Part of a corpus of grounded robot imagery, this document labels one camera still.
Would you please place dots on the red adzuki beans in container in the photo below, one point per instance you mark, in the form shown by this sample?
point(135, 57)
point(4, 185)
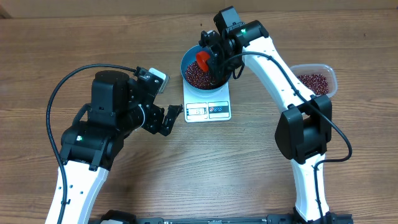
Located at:
point(315, 82)

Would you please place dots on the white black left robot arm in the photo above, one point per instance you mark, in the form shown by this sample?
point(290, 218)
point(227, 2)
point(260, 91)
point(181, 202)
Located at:
point(119, 105)

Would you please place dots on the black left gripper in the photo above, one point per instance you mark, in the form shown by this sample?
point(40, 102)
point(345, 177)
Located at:
point(153, 126)

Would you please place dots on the white digital kitchen scale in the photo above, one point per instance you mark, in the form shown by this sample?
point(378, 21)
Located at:
point(206, 105)

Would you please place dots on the blue plastic bowl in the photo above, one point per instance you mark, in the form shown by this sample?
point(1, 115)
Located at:
point(189, 57)

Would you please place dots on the red adzuki beans in bowl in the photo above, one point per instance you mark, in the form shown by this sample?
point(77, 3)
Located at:
point(199, 79)

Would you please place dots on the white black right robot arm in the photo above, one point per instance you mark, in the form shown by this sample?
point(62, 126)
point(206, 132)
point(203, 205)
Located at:
point(304, 128)

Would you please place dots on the clear plastic bean container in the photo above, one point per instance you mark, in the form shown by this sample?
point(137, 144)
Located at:
point(322, 69)

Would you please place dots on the red plastic measuring scoop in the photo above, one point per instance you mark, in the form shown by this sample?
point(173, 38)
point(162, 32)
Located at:
point(201, 58)

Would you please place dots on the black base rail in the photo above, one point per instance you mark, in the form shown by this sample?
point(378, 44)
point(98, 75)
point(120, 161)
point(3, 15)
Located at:
point(115, 216)

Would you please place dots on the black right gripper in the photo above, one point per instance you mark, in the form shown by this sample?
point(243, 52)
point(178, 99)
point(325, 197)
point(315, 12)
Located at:
point(223, 72)

